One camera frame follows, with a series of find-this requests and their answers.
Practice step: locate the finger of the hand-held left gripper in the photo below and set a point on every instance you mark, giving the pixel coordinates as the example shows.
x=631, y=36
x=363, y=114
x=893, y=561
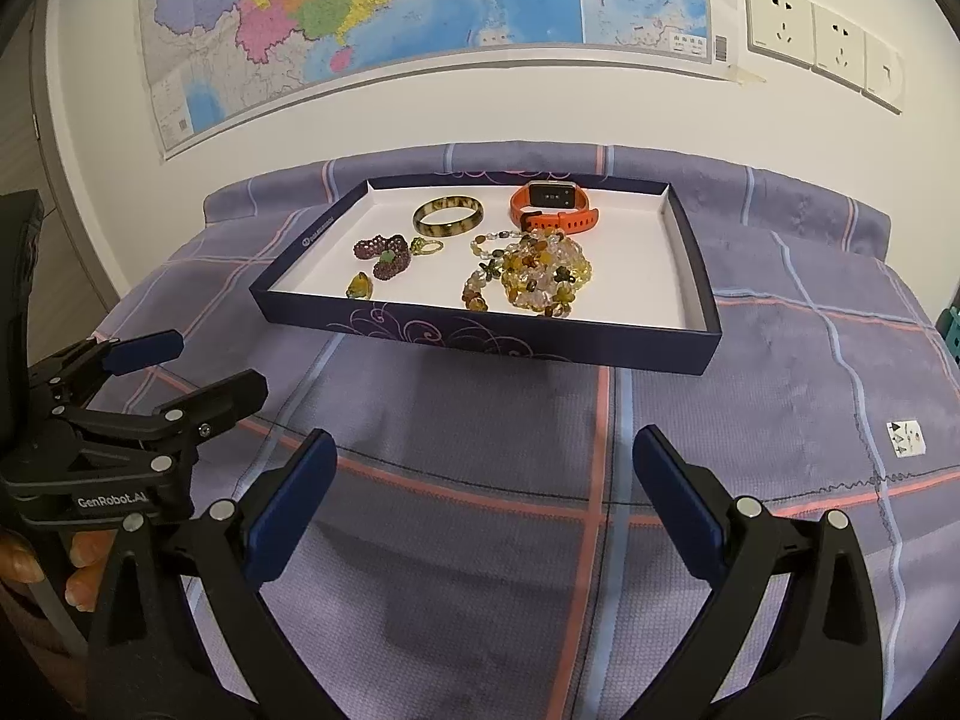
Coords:
x=217, y=397
x=146, y=352

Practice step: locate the teal plastic stool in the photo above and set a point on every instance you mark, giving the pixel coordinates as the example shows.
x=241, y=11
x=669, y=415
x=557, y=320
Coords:
x=951, y=334

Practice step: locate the tortoiseshell bangle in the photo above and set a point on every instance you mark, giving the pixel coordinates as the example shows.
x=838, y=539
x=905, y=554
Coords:
x=424, y=225

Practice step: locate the colourful wall map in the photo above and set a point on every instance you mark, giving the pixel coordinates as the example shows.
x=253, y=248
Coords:
x=412, y=7

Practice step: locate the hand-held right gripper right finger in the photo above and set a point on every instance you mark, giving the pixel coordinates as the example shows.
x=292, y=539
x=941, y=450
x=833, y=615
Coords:
x=679, y=510

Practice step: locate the dark blue shallow box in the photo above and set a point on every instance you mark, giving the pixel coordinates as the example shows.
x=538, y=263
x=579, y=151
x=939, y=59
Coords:
x=637, y=262

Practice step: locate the white wall socket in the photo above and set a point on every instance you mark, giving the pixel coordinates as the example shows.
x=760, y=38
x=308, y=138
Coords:
x=838, y=45
x=780, y=22

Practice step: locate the white wall switch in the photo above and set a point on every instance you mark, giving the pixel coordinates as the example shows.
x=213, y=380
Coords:
x=883, y=73

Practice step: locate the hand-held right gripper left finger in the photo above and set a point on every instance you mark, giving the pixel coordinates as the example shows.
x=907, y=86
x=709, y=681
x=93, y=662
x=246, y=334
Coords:
x=289, y=510

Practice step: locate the amber yellow pendant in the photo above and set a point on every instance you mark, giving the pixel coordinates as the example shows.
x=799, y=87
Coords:
x=360, y=286

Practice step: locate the purple plaid blanket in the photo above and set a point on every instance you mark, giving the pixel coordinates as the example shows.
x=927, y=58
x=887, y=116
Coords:
x=487, y=427

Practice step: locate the small white tag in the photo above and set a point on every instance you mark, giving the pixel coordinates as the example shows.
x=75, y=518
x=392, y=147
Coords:
x=907, y=439

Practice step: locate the person's left hand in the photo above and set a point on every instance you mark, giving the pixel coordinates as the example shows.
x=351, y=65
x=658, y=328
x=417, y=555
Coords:
x=86, y=574

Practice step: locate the orange smartwatch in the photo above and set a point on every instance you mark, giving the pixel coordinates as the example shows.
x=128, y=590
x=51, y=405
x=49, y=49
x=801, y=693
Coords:
x=559, y=221

